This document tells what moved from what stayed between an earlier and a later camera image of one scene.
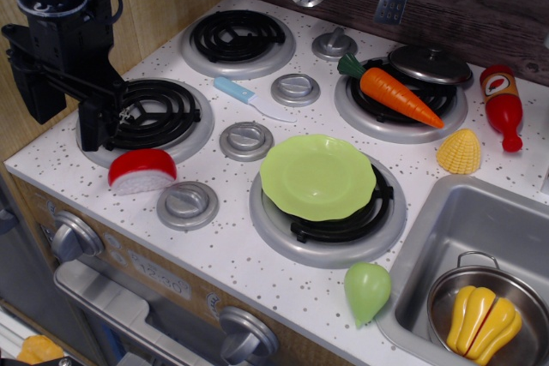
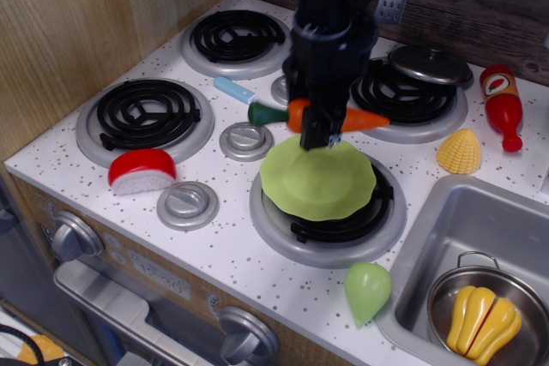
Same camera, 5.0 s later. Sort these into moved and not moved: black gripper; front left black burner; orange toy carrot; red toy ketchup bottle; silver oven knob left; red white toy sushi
Moved: orange toy carrot; black gripper
Not moved: red toy ketchup bottle; silver oven knob left; front left black burner; red white toy sushi
